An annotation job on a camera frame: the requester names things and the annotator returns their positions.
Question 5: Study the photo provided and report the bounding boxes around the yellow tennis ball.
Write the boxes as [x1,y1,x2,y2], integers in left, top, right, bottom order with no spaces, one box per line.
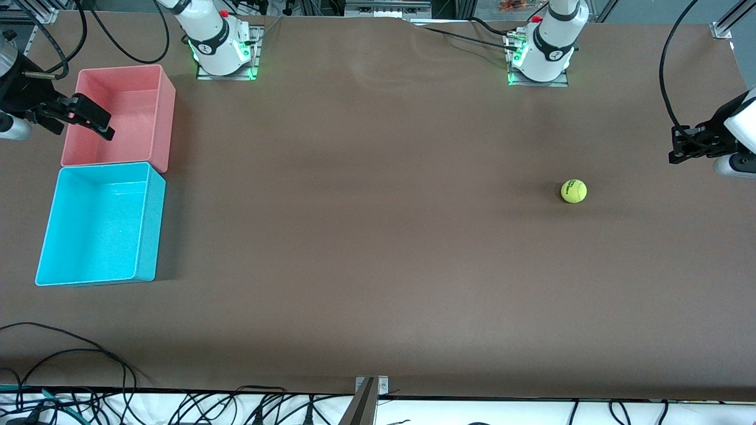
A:
[561,179,588,204]

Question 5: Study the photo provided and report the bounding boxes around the pink plastic bin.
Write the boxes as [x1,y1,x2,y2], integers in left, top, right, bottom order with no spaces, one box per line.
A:
[61,64,176,174]

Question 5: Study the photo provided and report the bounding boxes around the blue plastic bin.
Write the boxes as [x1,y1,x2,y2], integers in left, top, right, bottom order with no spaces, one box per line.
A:
[35,162,167,287]

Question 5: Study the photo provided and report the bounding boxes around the grey metal bar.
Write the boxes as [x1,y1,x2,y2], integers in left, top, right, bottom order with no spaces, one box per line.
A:
[338,378,379,425]

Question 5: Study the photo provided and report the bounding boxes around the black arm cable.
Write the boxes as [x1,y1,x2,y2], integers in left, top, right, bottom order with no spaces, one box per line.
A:
[660,0,703,138]
[18,0,89,80]
[77,0,170,64]

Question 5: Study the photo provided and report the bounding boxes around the aluminium frame profile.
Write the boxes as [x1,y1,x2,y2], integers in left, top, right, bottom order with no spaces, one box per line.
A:
[711,0,756,40]
[18,0,63,24]

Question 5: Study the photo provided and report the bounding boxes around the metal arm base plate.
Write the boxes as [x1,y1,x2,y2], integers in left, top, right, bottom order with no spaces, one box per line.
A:
[196,25,263,81]
[507,32,569,88]

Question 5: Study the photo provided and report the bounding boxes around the long black looping cable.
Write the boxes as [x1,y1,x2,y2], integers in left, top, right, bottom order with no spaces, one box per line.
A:
[0,322,138,393]

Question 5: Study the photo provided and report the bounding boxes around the black base cable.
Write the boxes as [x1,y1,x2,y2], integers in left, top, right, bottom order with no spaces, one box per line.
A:
[413,18,520,53]

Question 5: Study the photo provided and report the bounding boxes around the teal cable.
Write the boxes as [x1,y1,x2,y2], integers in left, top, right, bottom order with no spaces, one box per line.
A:
[0,385,80,423]

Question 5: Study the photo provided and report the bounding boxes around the grey metal rail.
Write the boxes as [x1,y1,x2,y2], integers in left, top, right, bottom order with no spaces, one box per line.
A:
[344,0,432,18]

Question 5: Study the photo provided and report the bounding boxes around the metal table bracket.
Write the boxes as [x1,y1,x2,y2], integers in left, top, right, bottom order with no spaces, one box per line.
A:
[355,376,389,397]

